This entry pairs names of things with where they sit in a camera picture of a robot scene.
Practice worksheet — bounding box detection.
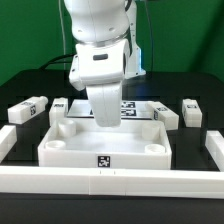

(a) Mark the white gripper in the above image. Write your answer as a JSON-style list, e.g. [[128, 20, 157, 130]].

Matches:
[[86, 82, 122, 127]]

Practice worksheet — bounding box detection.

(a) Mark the white desk top tray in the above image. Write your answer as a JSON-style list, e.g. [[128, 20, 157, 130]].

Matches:
[[38, 118, 172, 170]]

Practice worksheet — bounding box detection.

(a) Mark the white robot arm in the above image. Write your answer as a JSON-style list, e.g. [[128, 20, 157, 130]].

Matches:
[[64, 0, 146, 127]]

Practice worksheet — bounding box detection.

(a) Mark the white U-shaped fence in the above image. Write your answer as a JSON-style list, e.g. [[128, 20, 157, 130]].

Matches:
[[0, 124, 224, 200]]

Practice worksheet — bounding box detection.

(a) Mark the white marker base plate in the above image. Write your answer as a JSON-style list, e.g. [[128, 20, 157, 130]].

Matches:
[[67, 100, 152, 119]]

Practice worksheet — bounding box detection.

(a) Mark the black cable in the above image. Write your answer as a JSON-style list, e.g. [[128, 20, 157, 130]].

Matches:
[[38, 53, 76, 70]]

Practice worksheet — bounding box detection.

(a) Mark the white thin cable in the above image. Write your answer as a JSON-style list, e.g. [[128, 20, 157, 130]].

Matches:
[[58, 0, 67, 70]]

